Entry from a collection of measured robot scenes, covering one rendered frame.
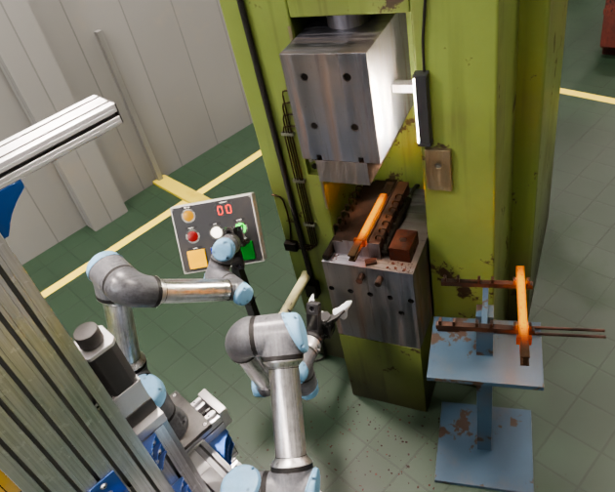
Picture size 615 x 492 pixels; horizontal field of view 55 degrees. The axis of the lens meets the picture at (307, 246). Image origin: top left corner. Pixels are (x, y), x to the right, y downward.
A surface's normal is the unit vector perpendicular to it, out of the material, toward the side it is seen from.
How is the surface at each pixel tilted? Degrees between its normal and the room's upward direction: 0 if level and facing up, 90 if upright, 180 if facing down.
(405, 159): 90
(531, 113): 90
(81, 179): 90
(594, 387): 0
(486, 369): 0
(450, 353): 0
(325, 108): 90
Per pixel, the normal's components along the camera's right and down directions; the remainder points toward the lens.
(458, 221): -0.39, 0.65
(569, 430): -0.18, -0.75
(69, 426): 0.69, 0.36
